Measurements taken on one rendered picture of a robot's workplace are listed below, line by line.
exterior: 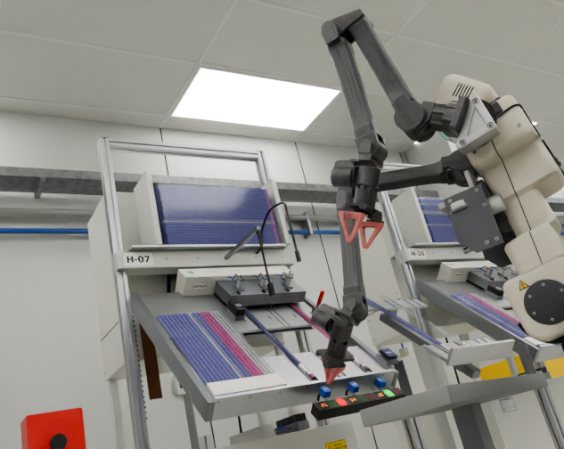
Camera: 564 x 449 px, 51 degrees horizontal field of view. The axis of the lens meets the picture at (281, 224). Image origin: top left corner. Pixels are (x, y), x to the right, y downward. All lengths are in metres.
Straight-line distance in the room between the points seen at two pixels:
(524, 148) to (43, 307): 2.88
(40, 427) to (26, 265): 2.21
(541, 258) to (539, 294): 0.08
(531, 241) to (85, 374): 2.76
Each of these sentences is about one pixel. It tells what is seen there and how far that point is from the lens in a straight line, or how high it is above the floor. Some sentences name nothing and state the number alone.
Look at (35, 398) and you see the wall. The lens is 3.62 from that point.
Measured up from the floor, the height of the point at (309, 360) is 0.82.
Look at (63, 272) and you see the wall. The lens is 3.85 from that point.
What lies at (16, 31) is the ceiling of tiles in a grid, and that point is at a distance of 3.74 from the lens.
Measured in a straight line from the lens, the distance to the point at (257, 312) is 2.29.
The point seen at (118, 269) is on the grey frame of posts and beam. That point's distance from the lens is 2.29.
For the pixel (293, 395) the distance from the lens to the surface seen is 1.85.
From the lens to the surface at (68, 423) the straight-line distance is 1.73.
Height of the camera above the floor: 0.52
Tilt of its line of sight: 22 degrees up
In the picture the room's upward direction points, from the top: 14 degrees counter-clockwise
